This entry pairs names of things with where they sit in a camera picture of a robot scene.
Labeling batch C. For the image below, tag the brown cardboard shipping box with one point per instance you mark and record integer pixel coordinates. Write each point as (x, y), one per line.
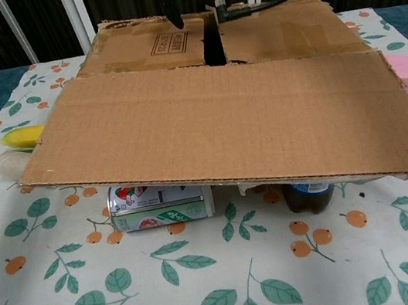
(223, 126)

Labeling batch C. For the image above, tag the yellow toy banana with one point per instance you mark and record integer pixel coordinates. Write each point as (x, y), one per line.
(23, 136)

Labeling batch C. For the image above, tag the pale green leaf-shaped toy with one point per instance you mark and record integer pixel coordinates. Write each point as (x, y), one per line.
(25, 150)

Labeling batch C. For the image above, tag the cartoon print drink can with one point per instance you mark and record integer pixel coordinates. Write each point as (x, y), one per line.
(151, 214)

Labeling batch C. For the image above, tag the cola bottle blue cap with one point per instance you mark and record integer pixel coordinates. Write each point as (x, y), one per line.
(310, 199)

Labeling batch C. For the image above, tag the fruit and leaf print tablecloth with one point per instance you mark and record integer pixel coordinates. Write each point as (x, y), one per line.
(224, 274)

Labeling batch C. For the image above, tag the thick white frame post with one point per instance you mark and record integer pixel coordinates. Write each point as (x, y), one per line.
(77, 13)

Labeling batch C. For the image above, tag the thin white frame post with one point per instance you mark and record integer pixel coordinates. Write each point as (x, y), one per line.
(15, 31)

